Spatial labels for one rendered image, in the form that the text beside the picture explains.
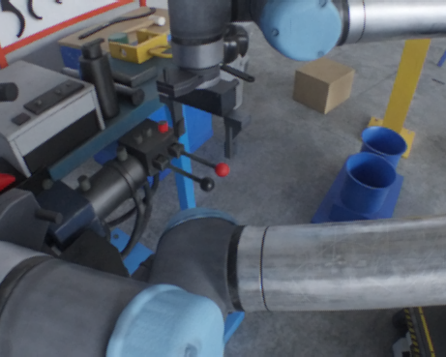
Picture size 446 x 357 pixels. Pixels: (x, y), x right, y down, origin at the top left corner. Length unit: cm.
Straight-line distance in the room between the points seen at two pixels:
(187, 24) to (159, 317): 45
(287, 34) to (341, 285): 28
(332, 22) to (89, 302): 38
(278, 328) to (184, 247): 134
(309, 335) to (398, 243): 138
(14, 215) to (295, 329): 149
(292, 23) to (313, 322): 146
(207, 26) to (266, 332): 137
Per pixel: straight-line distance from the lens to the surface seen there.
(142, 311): 17
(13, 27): 264
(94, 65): 84
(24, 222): 29
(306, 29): 42
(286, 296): 30
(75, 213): 73
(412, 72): 252
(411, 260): 30
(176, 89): 54
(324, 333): 167
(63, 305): 18
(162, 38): 126
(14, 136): 74
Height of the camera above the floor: 152
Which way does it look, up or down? 44 degrees down
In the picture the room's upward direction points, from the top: 2 degrees counter-clockwise
